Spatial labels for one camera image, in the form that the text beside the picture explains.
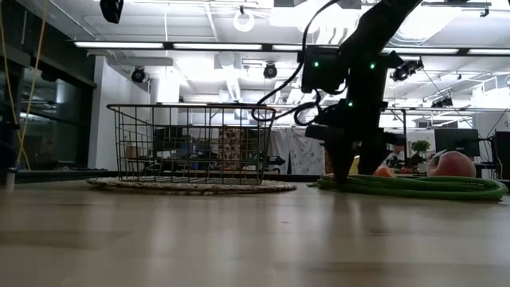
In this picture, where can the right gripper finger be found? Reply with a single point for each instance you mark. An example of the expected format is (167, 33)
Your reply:
(340, 163)
(370, 159)

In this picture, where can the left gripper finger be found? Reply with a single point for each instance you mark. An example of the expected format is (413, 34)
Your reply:
(111, 10)

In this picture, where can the yellow bell pepper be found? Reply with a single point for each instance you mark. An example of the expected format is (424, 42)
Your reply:
(354, 166)

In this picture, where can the small yellow orange fruit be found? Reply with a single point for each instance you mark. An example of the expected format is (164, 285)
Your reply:
(384, 172)

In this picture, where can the green long beans bunch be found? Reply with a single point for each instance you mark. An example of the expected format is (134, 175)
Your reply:
(418, 187)

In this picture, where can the pink peach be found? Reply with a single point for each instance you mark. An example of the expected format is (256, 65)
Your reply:
(452, 165)

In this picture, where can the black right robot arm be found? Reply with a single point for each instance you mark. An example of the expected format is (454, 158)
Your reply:
(370, 32)

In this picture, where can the person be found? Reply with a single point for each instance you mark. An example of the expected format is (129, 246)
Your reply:
(396, 155)

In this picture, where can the white patterned hanging cloth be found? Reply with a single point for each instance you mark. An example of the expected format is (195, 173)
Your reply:
(307, 153)

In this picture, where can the long ceiling light bar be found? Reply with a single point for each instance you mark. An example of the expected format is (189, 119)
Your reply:
(119, 45)

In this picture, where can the potted green plant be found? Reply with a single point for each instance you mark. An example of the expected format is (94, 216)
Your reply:
(420, 147)

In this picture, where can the black ceiling spotlight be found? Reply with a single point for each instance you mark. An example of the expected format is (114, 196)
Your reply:
(270, 71)
(138, 74)

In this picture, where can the black track light cluster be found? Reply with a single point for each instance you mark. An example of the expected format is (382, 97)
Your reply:
(442, 102)
(406, 69)

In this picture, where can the black computer monitor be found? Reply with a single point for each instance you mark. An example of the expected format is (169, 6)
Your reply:
(503, 153)
(456, 142)

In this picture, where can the brown spotted hanging cloth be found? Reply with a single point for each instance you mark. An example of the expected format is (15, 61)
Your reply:
(230, 147)

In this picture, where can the round woven placemat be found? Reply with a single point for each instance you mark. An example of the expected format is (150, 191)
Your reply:
(191, 188)

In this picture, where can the black metal stand frame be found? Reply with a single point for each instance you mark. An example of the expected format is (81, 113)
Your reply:
(404, 123)

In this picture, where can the black metal table frame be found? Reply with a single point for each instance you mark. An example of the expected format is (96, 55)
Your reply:
(60, 176)

